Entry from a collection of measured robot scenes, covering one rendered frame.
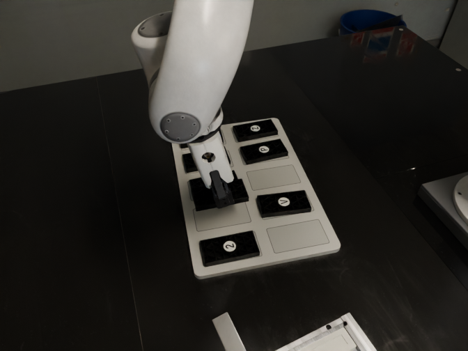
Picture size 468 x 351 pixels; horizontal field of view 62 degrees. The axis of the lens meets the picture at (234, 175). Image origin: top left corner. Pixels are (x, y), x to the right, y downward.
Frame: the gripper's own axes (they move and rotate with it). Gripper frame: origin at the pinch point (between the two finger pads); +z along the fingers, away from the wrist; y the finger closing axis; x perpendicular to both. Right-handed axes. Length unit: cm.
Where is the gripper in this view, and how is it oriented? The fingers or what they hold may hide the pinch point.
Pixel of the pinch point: (220, 187)
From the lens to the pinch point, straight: 70.7
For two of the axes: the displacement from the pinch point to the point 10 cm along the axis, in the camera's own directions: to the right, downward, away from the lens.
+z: 2.0, 6.5, 7.3
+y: -2.5, -6.9, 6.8
